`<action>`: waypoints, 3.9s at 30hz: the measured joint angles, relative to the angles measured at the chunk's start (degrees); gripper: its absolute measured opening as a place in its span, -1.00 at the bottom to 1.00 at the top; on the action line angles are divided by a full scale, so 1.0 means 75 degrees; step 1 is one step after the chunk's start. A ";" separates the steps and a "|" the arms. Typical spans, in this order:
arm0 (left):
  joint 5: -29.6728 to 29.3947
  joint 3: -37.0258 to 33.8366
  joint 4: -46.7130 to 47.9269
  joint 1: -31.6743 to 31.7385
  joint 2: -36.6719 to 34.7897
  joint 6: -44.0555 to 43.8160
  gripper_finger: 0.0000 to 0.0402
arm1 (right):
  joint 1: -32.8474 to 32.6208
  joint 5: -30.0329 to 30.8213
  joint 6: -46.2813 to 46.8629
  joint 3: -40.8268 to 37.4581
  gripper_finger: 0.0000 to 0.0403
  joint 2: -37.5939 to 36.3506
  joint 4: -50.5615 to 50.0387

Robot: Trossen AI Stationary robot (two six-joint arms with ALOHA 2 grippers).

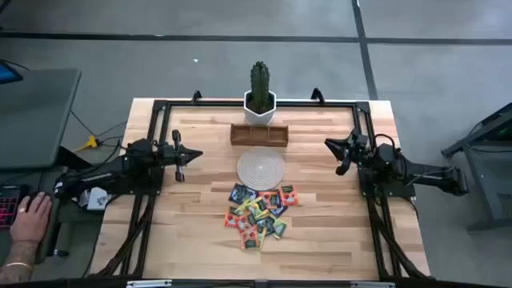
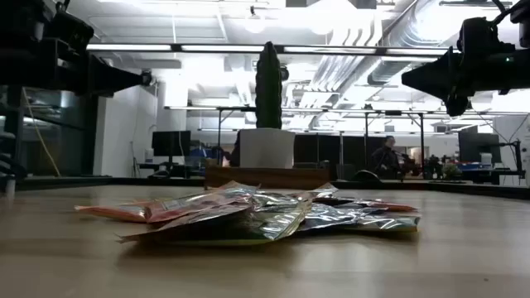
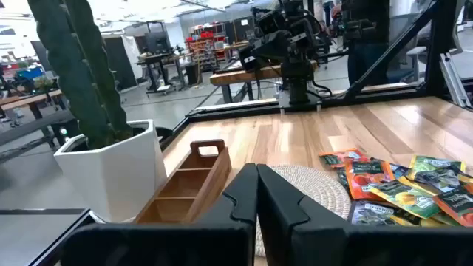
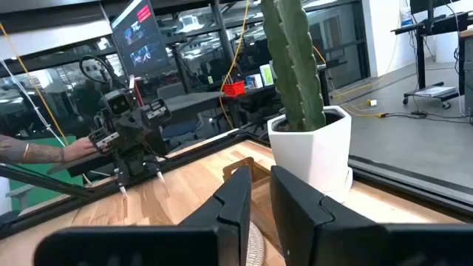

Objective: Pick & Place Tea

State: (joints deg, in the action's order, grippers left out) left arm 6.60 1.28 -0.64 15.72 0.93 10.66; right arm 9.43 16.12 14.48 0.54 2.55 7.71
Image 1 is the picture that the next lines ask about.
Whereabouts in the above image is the silver metal bracket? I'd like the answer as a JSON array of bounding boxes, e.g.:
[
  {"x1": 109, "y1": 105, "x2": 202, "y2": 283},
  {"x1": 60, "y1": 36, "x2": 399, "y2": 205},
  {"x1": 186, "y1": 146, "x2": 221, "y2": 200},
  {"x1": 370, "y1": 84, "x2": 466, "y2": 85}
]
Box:
[
  {"x1": 126, "y1": 279, "x2": 173, "y2": 288},
  {"x1": 350, "y1": 281, "x2": 396, "y2": 288}
]

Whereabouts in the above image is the orange peach tea bag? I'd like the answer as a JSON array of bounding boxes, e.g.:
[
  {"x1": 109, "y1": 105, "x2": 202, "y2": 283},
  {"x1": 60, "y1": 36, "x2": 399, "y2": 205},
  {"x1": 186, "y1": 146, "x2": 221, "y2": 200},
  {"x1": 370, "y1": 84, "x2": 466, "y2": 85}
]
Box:
[
  {"x1": 235, "y1": 213, "x2": 255, "y2": 234},
  {"x1": 239, "y1": 226, "x2": 262, "y2": 250},
  {"x1": 279, "y1": 184, "x2": 300, "y2": 207},
  {"x1": 223, "y1": 205, "x2": 241, "y2": 230}
]

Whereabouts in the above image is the round woven rope coaster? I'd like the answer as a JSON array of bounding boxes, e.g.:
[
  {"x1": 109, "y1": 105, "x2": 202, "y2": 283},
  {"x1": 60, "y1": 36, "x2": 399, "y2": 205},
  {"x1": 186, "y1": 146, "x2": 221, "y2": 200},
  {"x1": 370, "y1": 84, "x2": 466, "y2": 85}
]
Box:
[{"x1": 236, "y1": 146, "x2": 286, "y2": 192}]

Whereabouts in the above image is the black table edge rail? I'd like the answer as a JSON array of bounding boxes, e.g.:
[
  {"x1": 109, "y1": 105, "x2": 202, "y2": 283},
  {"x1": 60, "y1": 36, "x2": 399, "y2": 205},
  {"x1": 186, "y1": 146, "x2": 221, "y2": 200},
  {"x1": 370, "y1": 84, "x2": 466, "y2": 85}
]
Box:
[{"x1": 0, "y1": 274, "x2": 512, "y2": 288}]

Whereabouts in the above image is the lit computer screen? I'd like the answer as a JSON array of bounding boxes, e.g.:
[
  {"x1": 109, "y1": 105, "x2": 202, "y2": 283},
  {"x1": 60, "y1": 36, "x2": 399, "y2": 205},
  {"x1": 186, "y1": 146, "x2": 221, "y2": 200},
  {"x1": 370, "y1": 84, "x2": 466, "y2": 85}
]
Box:
[{"x1": 0, "y1": 59, "x2": 24, "y2": 85}]

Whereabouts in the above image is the yellow power plug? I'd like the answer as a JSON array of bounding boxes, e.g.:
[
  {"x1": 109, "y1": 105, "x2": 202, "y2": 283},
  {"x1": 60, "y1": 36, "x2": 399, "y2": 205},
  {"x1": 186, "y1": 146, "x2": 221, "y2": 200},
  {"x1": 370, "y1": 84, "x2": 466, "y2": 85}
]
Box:
[{"x1": 74, "y1": 134, "x2": 101, "y2": 153}]

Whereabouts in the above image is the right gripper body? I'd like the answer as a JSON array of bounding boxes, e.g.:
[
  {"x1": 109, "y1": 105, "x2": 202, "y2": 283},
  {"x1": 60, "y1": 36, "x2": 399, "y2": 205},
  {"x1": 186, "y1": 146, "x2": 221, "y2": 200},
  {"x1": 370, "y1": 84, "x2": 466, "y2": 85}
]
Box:
[{"x1": 346, "y1": 130, "x2": 373, "y2": 165}]

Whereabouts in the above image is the white hexagonal plant pot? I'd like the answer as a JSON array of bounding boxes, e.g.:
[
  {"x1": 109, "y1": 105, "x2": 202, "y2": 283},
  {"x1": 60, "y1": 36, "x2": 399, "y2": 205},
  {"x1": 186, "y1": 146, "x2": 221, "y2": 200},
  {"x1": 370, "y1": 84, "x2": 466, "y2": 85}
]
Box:
[{"x1": 243, "y1": 90, "x2": 278, "y2": 126}]

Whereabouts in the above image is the brown wooden compartment tray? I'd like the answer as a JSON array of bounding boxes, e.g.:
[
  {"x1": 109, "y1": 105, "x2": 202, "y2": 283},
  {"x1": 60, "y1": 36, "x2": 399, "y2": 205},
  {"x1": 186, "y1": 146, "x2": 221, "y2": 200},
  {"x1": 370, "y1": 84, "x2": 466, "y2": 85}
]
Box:
[{"x1": 230, "y1": 122, "x2": 290, "y2": 148}]

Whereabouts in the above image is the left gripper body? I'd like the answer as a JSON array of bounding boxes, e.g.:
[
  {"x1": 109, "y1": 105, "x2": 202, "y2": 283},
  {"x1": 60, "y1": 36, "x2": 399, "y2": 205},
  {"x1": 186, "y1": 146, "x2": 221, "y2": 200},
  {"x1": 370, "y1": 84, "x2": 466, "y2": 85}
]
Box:
[{"x1": 159, "y1": 129, "x2": 189, "y2": 183}]

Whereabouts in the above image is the black backlit keyboard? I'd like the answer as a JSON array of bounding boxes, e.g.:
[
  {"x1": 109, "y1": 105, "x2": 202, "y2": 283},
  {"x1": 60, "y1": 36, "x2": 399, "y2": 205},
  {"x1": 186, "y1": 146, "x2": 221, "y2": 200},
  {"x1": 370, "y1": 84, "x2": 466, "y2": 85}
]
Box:
[{"x1": 0, "y1": 184, "x2": 29, "y2": 231}]

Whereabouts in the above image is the grey metal stand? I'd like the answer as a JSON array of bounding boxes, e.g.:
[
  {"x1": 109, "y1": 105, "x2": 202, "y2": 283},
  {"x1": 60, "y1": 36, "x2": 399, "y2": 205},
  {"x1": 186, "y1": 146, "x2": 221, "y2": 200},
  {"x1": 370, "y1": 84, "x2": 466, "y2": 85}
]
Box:
[{"x1": 442, "y1": 102, "x2": 512, "y2": 233}]

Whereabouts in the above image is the person's hand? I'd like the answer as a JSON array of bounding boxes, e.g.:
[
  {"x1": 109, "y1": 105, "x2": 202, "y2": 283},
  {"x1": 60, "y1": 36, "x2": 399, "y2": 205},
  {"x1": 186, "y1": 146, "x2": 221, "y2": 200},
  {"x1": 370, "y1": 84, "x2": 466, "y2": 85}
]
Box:
[{"x1": 10, "y1": 191, "x2": 53, "y2": 245}]

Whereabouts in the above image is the person's forearm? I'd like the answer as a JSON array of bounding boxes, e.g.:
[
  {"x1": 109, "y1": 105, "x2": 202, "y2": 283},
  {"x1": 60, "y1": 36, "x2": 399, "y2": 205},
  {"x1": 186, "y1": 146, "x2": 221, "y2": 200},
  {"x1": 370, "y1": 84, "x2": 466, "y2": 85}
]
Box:
[{"x1": 0, "y1": 239, "x2": 39, "y2": 283}]

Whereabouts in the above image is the grey standing desk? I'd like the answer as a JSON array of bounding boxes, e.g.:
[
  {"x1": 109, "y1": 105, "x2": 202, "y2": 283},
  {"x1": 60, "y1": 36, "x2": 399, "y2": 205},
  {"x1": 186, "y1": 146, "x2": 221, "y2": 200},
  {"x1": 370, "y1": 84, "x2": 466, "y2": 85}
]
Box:
[{"x1": 0, "y1": 67, "x2": 121, "y2": 268}]

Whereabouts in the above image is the black floor cable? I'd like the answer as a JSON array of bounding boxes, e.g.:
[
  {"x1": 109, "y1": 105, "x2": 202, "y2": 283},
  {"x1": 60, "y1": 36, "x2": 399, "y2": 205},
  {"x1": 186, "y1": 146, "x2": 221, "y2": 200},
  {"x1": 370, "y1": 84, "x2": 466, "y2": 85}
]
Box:
[{"x1": 70, "y1": 110, "x2": 129, "y2": 139}]

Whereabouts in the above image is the red pink snack packet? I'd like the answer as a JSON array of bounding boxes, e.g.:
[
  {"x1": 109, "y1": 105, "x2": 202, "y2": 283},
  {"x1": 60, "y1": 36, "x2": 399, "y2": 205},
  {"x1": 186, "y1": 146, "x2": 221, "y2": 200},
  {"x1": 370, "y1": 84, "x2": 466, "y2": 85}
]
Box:
[{"x1": 258, "y1": 190, "x2": 283, "y2": 210}]

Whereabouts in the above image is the white printed box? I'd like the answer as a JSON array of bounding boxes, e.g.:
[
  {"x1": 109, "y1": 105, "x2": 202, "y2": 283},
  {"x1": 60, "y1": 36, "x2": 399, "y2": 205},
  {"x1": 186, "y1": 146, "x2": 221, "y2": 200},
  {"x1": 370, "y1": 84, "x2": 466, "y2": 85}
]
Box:
[{"x1": 86, "y1": 186, "x2": 112, "y2": 212}]

